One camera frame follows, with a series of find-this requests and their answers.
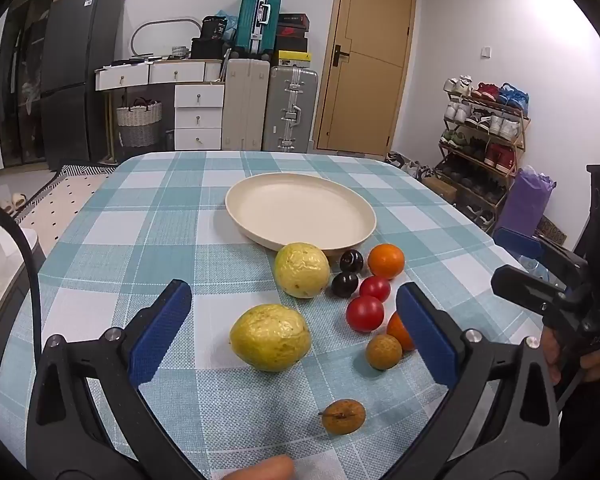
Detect brown cardboard box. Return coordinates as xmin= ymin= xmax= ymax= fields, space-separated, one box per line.
xmin=422 ymin=176 xmax=458 ymax=203

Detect black box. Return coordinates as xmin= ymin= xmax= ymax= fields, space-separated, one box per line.
xmin=190 ymin=37 xmax=226 ymax=59

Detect beige slippers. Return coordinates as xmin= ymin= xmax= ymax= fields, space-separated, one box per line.
xmin=0 ymin=192 xmax=28 ymax=213

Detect wooden shoe rack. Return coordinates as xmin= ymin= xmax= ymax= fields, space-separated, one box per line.
xmin=437 ymin=77 xmax=531 ymax=233

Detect black cable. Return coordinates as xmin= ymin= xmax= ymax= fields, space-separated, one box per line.
xmin=0 ymin=194 xmax=43 ymax=361

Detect wooden door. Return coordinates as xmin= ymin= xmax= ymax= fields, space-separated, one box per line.
xmin=312 ymin=0 xmax=418 ymax=157

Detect white drawer dresser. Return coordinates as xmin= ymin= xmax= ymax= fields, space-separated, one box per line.
xmin=95 ymin=57 xmax=226 ymax=153

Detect purple bag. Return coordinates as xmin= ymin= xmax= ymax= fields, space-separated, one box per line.
xmin=492 ymin=166 xmax=556 ymax=241

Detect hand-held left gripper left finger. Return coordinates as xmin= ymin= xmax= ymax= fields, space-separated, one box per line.
xmin=25 ymin=280 xmax=216 ymax=480

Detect orange tangerine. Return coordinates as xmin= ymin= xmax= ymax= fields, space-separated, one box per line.
xmin=367 ymin=243 xmax=406 ymax=281
xmin=386 ymin=311 xmax=416 ymax=352

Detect loose sneakers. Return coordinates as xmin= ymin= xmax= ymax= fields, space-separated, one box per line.
xmin=385 ymin=151 xmax=433 ymax=181

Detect dark glass cabinet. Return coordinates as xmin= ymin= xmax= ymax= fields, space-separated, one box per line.
xmin=0 ymin=0 xmax=56 ymax=166

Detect silver suitcase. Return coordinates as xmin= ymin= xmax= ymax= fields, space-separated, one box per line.
xmin=262 ymin=66 xmax=319 ymax=153

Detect patterned flat mat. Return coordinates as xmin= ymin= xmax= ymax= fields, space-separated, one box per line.
xmin=535 ymin=216 xmax=568 ymax=246

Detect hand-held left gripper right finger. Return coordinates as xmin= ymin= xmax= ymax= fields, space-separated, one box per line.
xmin=396 ymin=282 xmax=563 ymax=480

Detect brown longan with stem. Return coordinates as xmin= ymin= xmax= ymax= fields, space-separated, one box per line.
xmin=318 ymin=398 xmax=367 ymax=436

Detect pinkish rounded object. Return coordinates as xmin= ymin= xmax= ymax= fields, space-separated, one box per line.
xmin=215 ymin=454 xmax=296 ymax=480

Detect dark purple plum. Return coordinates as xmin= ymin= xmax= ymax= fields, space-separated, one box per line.
xmin=331 ymin=272 xmax=360 ymax=298
xmin=340 ymin=250 xmax=365 ymax=276

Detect cream round plate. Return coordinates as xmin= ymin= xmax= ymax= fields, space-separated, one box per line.
xmin=225 ymin=172 xmax=377 ymax=252

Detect red tomato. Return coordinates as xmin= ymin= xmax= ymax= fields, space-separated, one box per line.
xmin=359 ymin=275 xmax=392 ymax=303
xmin=345 ymin=295 xmax=385 ymax=333

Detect person's right hand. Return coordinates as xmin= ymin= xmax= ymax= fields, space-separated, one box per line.
xmin=539 ymin=327 xmax=600 ymax=388

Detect teal checked tablecloth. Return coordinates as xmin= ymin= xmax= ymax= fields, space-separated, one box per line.
xmin=0 ymin=151 xmax=548 ymax=480

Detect woven laundry basket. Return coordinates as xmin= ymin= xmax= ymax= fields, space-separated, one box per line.
xmin=116 ymin=97 xmax=163 ymax=148

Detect yellow and black shoebox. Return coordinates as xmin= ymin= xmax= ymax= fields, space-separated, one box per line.
xmin=272 ymin=50 xmax=313 ymax=68

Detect dark grey refrigerator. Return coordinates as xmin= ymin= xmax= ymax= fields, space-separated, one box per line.
xmin=40 ymin=0 xmax=123 ymax=171

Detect oval metal hoop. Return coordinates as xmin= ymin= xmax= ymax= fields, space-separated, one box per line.
xmin=131 ymin=19 xmax=203 ymax=58

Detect yellow-green guava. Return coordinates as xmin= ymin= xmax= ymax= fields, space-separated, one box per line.
xmin=273 ymin=242 xmax=331 ymax=299
xmin=229 ymin=304 xmax=312 ymax=373

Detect beige suitcase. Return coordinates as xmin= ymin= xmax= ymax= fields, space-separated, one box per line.
xmin=221 ymin=58 xmax=271 ymax=152

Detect patterned rug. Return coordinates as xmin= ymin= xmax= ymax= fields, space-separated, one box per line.
xmin=10 ymin=165 xmax=116 ymax=231

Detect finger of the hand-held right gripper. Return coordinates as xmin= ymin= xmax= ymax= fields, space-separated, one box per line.
xmin=494 ymin=228 xmax=588 ymax=281
xmin=491 ymin=265 xmax=588 ymax=318

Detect black bag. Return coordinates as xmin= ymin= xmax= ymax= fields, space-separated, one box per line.
xmin=200 ymin=16 xmax=228 ymax=41

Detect teal suitcase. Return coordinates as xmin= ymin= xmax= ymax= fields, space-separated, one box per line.
xmin=236 ymin=0 xmax=281 ymax=56

